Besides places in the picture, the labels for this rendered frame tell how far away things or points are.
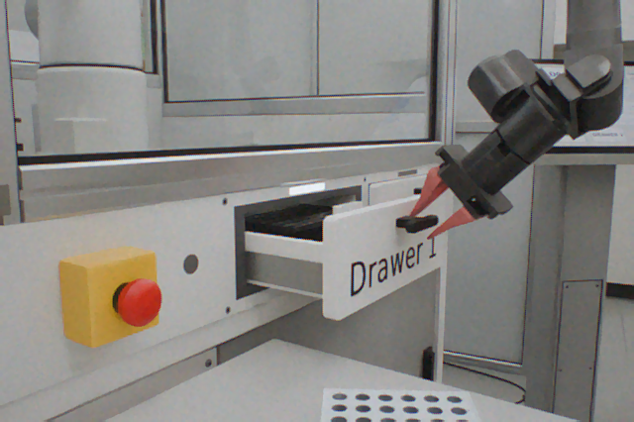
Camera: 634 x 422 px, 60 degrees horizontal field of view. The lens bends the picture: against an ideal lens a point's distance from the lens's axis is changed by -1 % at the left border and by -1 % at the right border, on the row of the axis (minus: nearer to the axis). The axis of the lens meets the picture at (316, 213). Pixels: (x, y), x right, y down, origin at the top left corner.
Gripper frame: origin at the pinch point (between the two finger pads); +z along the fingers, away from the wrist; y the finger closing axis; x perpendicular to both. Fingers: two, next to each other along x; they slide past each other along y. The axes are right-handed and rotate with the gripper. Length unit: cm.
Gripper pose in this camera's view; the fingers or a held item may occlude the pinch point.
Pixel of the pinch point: (424, 223)
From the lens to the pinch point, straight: 71.0
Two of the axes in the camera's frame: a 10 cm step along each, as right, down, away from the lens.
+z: -6.0, 6.2, 5.1
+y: -5.6, -7.8, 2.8
